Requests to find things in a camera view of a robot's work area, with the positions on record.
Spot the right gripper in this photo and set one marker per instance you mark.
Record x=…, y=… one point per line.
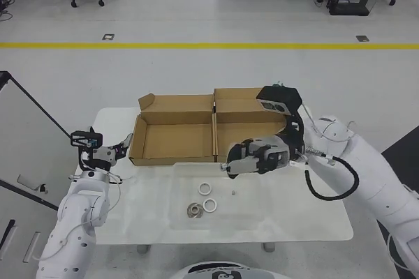
x=278, y=153

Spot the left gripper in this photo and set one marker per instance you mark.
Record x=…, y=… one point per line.
x=103, y=156

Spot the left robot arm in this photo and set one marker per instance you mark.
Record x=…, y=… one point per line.
x=77, y=216

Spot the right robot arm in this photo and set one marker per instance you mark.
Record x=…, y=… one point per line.
x=380, y=188

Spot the shallow cardboard box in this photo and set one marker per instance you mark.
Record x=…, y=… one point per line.
x=244, y=120
x=176, y=139

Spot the metal bush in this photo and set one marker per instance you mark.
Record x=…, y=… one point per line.
x=190, y=211

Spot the white table leg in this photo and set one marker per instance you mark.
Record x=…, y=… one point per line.
x=143, y=248
x=268, y=247

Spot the grey partition panel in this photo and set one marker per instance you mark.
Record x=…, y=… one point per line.
x=17, y=139

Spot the robot body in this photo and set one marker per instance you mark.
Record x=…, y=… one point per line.
x=227, y=270

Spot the black rack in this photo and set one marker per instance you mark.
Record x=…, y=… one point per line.
x=349, y=7

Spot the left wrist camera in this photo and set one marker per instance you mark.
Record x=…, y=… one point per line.
x=85, y=139

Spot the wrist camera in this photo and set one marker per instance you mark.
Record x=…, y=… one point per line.
x=85, y=139
x=278, y=99

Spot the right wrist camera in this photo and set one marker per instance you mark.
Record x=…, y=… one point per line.
x=278, y=99

